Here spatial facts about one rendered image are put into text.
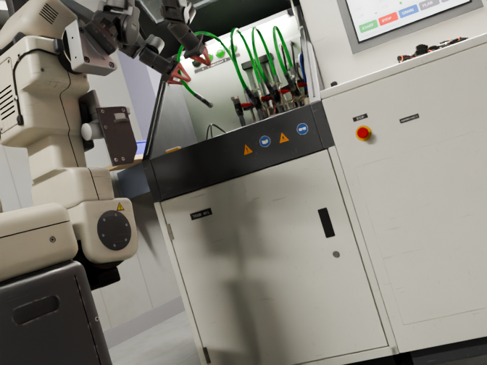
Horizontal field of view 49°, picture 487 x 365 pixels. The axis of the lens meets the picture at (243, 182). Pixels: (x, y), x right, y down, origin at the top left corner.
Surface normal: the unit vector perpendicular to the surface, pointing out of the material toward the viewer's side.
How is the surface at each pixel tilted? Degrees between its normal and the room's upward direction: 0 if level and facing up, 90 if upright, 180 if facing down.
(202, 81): 90
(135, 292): 90
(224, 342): 90
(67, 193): 82
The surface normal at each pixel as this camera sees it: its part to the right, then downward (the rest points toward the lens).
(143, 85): -0.58, 0.15
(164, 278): 0.76, -0.25
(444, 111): -0.29, 0.05
